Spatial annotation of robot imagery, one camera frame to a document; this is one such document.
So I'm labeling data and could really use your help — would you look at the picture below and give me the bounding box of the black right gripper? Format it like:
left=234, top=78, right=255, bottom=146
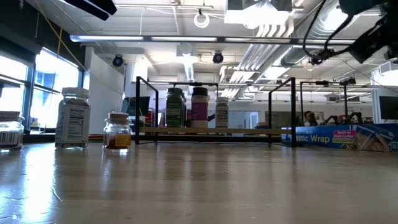
left=348, top=17, right=398, bottom=65

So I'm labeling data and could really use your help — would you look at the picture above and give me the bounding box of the white-lid bagel seasoning jar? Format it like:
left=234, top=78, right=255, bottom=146
left=54, top=86, right=91, bottom=149
left=215, top=96, right=229, bottom=129

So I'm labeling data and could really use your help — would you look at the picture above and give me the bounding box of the small cork-top glass jar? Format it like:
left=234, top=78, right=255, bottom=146
left=103, top=112, right=132, bottom=154
left=0, top=111, right=25, bottom=152

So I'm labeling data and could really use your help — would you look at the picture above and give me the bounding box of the black-lid jar purple label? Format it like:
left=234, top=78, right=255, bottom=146
left=190, top=86, right=210, bottom=128

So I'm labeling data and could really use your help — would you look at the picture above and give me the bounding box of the long ceiling light bar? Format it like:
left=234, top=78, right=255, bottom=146
left=69, top=34, right=398, bottom=45

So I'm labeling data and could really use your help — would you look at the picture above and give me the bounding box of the dark computer monitor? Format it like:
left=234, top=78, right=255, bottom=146
left=378, top=95, right=398, bottom=121
left=120, top=96, right=150, bottom=116

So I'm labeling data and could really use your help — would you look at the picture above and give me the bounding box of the large window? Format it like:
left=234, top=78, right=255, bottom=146
left=0, top=46, right=84, bottom=131

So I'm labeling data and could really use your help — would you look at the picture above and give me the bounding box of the person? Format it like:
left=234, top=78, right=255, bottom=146
left=303, top=110, right=318, bottom=127

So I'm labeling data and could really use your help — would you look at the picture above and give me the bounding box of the blue plastic wrap box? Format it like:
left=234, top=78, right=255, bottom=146
left=281, top=123, right=398, bottom=153

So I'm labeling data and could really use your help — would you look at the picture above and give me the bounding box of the white ceiling vent unit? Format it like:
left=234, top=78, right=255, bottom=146
left=223, top=0, right=295, bottom=26

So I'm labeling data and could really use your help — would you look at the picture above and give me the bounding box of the black ceiling camera cluster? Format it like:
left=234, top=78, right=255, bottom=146
left=310, top=48, right=336, bottom=65

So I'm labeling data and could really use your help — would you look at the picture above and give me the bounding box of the black metal frame rig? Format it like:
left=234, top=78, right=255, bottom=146
left=299, top=77, right=358, bottom=125

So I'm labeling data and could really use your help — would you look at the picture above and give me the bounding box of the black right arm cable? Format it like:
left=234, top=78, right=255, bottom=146
left=302, top=0, right=357, bottom=66

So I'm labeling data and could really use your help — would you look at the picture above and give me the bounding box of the silver ventilation duct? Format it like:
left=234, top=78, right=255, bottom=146
left=279, top=0, right=354, bottom=67

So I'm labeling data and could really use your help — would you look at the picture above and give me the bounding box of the white cable coil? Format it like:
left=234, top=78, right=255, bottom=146
left=193, top=8, right=211, bottom=29

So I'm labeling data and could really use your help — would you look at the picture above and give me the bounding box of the black wire spice rack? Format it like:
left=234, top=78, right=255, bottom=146
left=134, top=76, right=297, bottom=148

